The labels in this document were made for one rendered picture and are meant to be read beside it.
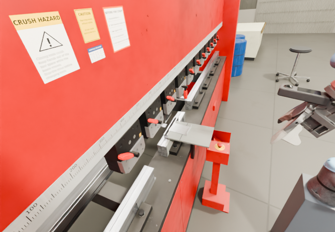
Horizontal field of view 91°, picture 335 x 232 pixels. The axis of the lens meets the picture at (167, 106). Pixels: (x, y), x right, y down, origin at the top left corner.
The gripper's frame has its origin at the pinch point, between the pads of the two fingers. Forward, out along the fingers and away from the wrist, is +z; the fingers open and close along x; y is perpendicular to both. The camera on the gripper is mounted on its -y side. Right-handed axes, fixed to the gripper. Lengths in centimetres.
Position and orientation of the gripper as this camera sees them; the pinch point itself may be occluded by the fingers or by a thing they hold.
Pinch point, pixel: (272, 130)
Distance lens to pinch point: 66.6
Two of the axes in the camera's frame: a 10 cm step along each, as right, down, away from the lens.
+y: 6.9, 6.7, -2.7
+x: 6.2, -3.6, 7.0
